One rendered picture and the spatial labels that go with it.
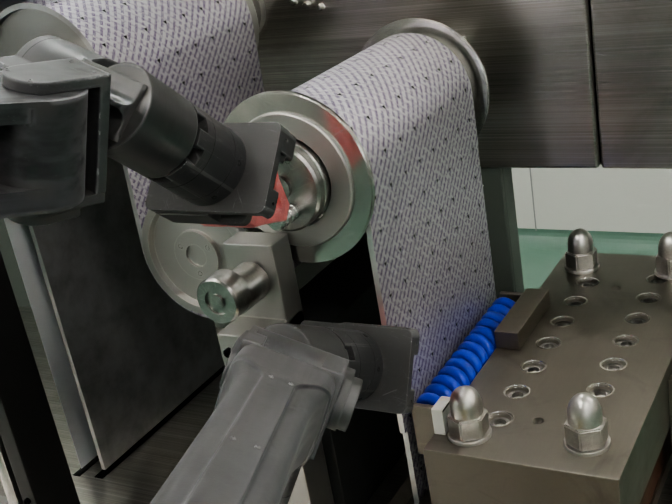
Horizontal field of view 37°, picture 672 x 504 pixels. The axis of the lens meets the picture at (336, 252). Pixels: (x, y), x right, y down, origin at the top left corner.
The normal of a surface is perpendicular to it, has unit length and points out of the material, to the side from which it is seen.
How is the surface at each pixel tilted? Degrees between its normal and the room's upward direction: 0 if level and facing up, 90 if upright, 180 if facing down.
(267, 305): 90
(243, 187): 49
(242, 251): 90
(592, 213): 90
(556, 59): 90
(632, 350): 0
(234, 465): 31
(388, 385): 60
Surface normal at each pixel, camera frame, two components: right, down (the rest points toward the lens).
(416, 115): 0.79, -0.21
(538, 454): -0.17, -0.91
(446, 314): 0.87, 0.04
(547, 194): -0.48, 0.40
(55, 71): 0.14, -0.89
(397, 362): -0.49, -0.11
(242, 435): 0.33, -0.93
